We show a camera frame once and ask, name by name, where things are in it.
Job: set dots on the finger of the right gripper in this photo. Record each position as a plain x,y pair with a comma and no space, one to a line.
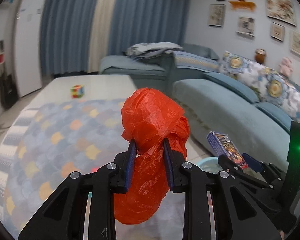
231,167
267,171

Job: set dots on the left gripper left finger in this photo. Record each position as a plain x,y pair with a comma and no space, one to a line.
62,215

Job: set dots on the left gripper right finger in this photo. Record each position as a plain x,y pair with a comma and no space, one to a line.
216,205

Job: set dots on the panda snack packet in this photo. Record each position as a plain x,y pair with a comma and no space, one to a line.
222,145

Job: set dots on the red plastic bag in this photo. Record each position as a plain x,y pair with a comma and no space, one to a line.
148,117

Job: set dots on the teal plastic trash basket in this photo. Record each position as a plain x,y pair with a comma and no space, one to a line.
210,165

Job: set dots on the blue corner sofa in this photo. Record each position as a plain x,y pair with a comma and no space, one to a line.
213,102

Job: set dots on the patterned blue table mat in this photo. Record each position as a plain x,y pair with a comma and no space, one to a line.
45,144

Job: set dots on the floral cushion near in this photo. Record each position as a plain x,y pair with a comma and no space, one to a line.
282,94

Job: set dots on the floral cushion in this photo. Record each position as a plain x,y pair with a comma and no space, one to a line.
248,72
282,94

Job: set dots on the floral cushion far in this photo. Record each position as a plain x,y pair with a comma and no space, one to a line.
248,72

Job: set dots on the pink pig plush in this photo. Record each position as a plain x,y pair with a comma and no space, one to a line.
286,68

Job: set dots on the brown monkey plush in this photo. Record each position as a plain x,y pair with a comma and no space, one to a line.
260,56

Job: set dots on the colourful puzzle cube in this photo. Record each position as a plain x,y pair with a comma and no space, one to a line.
77,91

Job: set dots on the small framed picture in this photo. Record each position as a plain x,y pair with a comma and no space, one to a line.
277,31

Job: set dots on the newspaper framed picture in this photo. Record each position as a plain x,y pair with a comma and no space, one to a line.
246,26

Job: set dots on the black acoustic guitar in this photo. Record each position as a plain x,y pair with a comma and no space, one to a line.
8,89

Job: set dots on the folded grey blanket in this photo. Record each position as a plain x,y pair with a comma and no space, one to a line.
142,51

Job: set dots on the tall framed picture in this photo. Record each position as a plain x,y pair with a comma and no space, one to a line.
217,15

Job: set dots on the large floral framed picture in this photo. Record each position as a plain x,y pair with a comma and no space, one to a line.
282,10

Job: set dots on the blue curtains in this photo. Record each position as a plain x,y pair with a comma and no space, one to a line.
76,34

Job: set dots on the white refrigerator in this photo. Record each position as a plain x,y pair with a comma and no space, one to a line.
27,67

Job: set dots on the beige centre curtain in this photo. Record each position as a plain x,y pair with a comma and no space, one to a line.
100,33

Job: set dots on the orange wall shelf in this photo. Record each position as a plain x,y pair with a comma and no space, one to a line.
243,5

